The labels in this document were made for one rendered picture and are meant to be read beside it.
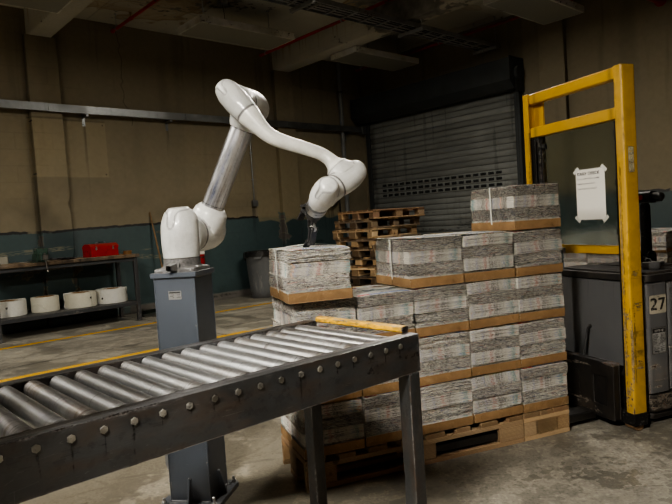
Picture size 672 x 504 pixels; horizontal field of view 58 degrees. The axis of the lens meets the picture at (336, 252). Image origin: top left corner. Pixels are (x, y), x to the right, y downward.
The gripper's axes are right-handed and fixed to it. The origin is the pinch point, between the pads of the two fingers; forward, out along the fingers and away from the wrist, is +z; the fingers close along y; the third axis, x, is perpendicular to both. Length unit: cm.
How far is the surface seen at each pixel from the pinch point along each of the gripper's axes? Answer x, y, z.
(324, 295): 1.7, 32.4, -3.6
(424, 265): 54, 22, -1
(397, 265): 47, 16, 10
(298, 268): -8.6, 20.8, -8.0
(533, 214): 118, 4, -10
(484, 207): 106, -12, 9
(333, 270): 6.6, 23.2, -8.0
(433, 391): 55, 76, 26
